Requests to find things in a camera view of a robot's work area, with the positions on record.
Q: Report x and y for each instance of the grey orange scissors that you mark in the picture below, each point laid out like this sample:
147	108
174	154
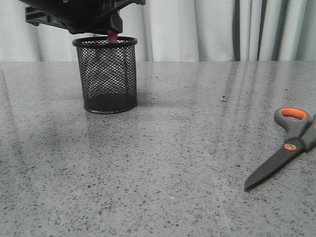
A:
300	137

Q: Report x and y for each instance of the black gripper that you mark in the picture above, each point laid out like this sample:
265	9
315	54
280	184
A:
78	16

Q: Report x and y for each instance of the pink pen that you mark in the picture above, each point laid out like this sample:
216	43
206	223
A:
112	38

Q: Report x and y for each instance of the grey curtain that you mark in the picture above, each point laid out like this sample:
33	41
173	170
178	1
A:
180	30

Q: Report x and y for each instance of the black mesh pen cup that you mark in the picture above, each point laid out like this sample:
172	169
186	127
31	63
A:
107	73

